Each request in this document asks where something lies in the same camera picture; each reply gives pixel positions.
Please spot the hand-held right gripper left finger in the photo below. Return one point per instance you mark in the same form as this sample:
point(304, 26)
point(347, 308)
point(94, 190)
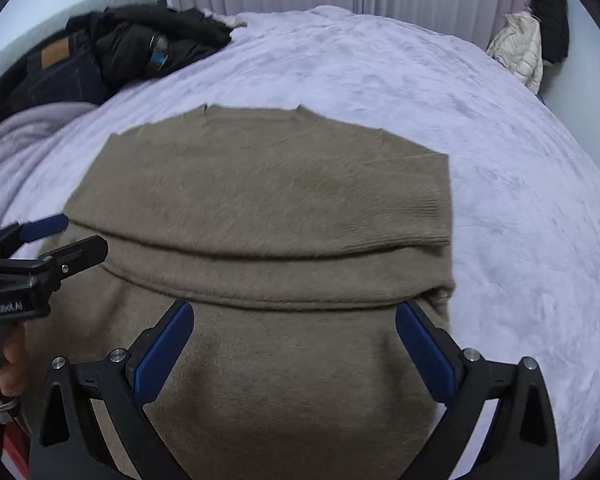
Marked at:
point(165, 350)

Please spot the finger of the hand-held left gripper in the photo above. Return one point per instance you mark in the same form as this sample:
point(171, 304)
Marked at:
point(77, 252)
point(45, 226)

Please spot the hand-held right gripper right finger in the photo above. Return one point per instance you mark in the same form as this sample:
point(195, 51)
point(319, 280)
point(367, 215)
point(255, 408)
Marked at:
point(425, 355)

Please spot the brown knit sweater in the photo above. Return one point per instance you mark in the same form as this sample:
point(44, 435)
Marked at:
point(270, 200)

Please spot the person's left hand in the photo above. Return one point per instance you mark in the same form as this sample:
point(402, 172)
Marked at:
point(12, 360)

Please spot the folded lavender blanket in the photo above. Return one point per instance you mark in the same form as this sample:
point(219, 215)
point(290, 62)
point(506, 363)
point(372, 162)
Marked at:
point(25, 127)

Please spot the dark blue jeans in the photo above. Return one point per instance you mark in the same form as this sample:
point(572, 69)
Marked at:
point(60, 80)

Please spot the lavender fleece blanket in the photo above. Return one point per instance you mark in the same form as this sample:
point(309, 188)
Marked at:
point(505, 185)

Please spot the black jacket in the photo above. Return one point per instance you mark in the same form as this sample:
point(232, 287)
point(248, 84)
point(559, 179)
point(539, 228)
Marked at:
point(145, 35)

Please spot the small beige cloth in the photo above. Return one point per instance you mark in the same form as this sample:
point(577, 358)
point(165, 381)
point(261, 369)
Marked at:
point(238, 23)

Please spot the cream puffer jacket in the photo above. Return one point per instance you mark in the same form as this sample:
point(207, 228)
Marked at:
point(517, 45)

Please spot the black hanging garment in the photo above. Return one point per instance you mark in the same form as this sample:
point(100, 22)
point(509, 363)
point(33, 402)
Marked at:
point(550, 10)

